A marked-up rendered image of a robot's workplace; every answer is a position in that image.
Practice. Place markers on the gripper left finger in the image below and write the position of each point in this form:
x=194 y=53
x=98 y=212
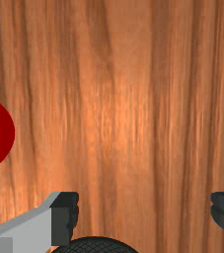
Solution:
x=34 y=227

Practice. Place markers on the dark mesh basket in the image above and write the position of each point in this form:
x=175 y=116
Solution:
x=95 y=245

